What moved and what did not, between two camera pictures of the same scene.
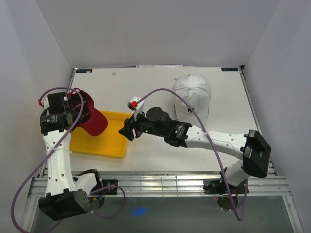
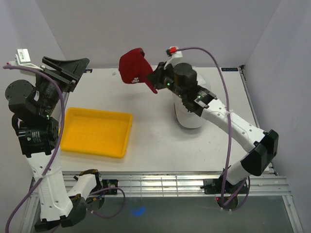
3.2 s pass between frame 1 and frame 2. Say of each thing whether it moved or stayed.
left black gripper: moved
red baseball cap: moved
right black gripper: moved
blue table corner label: stayed
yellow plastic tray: stayed
